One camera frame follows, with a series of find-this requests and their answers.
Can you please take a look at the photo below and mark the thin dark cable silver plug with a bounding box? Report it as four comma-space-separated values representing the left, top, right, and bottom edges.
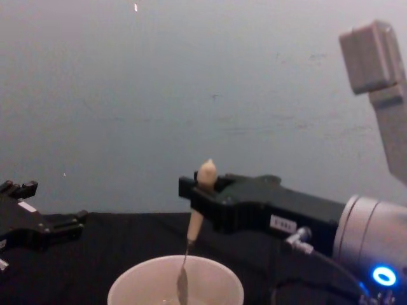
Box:
270, 226, 369, 305

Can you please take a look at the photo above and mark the black table cloth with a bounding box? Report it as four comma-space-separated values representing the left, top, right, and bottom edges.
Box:
0, 211, 407, 305

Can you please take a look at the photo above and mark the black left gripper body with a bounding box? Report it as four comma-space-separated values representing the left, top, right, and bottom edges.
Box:
0, 193, 45, 252

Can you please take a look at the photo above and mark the small spoon with cream handle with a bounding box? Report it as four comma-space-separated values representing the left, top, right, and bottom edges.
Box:
176, 158, 218, 305

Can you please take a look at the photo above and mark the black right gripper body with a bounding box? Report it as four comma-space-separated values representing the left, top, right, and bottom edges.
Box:
235, 173, 347, 255

